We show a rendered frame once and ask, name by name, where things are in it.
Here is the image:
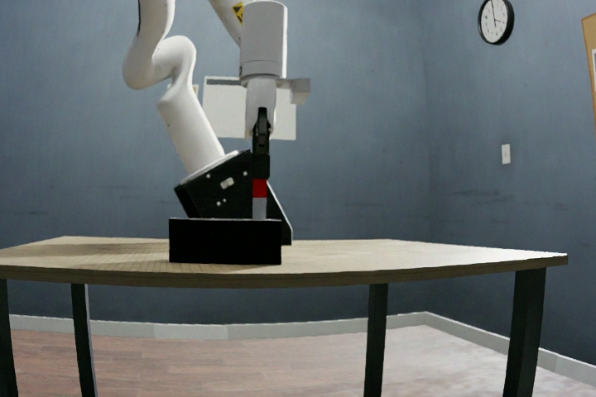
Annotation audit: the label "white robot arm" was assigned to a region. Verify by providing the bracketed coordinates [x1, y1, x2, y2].
[123, 0, 310, 185]

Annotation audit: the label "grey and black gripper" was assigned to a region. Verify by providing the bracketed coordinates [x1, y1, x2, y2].
[241, 77, 283, 180]

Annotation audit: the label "red and grey pin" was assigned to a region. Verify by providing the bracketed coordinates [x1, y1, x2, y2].
[253, 179, 267, 220]

